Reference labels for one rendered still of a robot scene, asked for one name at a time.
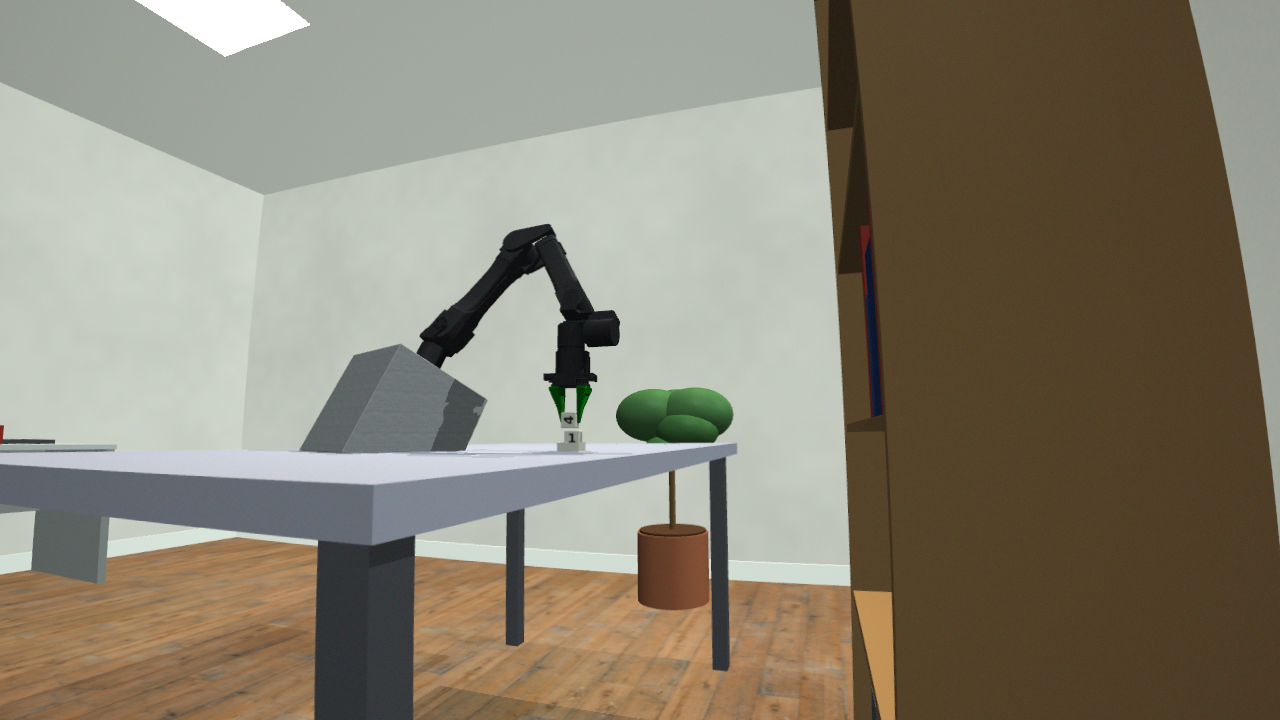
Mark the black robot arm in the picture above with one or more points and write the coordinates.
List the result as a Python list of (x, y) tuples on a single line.
[(449, 336)]

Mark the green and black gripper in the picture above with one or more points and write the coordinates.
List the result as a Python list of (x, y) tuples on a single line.
[(570, 366)]

